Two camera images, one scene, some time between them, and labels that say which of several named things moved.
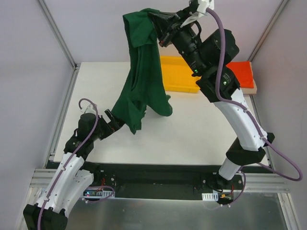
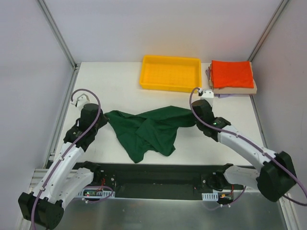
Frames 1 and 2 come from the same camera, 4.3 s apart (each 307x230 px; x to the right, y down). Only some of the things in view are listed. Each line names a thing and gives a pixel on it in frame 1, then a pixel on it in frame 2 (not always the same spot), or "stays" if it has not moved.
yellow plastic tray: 177,75 stays
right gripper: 168,32 -> 200,119
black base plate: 167,180 stays
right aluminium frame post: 269,30 stays
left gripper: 109,122 -> 103,119
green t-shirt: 146,87 -> 149,131
